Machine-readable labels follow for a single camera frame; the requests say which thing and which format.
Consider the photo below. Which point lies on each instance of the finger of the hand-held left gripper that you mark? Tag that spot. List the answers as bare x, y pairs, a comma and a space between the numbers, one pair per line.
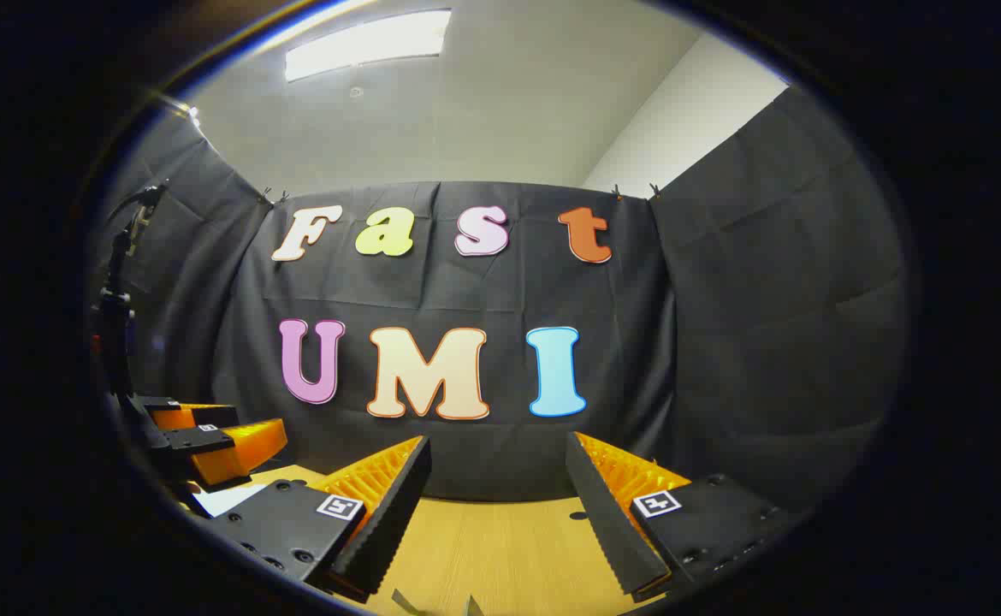
184, 417
244, 449

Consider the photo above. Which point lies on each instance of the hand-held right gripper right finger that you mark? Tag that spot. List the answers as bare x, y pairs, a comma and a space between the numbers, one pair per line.
607, 522

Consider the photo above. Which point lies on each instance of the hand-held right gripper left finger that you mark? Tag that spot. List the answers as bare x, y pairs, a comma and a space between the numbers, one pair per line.
389, 522

